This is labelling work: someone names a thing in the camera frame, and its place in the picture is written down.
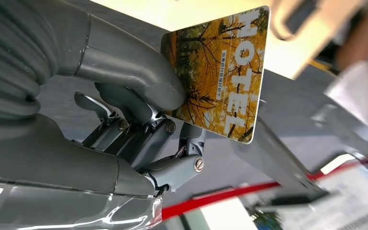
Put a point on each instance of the person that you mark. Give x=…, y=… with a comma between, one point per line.
x=361, y=89

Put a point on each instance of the grey kiosk stand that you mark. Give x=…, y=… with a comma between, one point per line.
x=276, y=158

